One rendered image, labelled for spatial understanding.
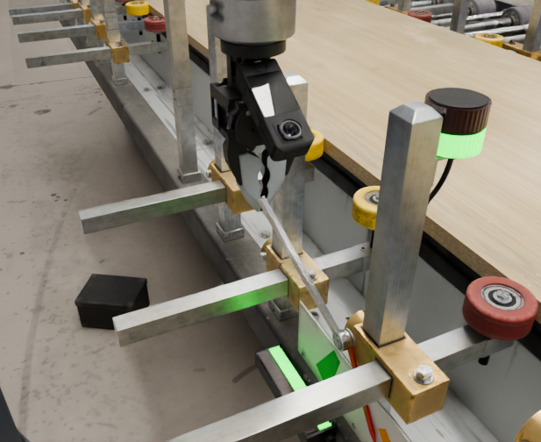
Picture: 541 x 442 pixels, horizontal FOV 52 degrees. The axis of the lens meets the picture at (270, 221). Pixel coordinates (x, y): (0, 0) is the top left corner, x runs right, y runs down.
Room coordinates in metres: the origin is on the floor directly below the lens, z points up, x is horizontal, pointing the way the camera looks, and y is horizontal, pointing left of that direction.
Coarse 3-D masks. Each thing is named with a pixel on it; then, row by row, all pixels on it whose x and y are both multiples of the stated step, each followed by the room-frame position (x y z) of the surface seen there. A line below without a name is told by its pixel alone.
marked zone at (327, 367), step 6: (330, 354) 0.53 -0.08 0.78; (324, 360) 0.54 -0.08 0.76; (330, 360) 0.53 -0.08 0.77; (336, 360) 0.51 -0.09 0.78; (318, 366) 0.55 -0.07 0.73; (324, 366) 0.54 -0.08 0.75; (330, 366) 0.53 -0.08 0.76; (336, 366) 0.51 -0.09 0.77; (324, 372) 0.54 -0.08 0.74; (330, 372) 0.53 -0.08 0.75; (336, 372) 0.51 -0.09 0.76; (324, 378) 0.54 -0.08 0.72
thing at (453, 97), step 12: (432, 96) 0.50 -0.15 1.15; (444, 96) 0.50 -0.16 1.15; (456, 96) 0.50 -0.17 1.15; (468, 96) 0.50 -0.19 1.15; (480, 96) 0.50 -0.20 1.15; (456, 108) 0.47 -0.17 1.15; (468, 108) 0.47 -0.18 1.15; (444, 132) 0.47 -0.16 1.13; (432, 180) 0.47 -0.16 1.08; (444, 180) 0.50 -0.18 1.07; (432, 192) 0.49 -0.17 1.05
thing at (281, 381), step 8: (264, 352) 0.61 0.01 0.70; (264, 360) 0.59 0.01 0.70; (272, 360) 0.59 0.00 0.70; (272, 368) 0.57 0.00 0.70; (272, 376) 0.56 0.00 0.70; (280, 376) 0.56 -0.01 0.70; (280, 384) 0.54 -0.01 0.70; (288, 384) 0.54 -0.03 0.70; (288, 392) 0.53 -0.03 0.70; (312, 432) 0.46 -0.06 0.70
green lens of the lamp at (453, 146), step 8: (440, 136) 0.47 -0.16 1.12; (448, 136) 0.47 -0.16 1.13; (456, 136) 0.47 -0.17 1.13; (464, 136) 0.47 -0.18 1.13; (472, 136) 0.47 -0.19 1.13; (480, 136) 0.47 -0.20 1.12; (440, 144) 0.47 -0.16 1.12; (448, 144) 0.47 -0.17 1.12; (456, 144) 0.47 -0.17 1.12; (464, 144) 0.47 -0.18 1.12; (472, 144) 0.47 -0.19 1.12; (480, 144) 0.48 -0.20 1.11; (440, 152) 0.47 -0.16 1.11; (448, 152) 0.47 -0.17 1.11; (456, 152) 0.47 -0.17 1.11; (464, 152) 0.47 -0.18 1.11; (472, 152) 0.47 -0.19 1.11
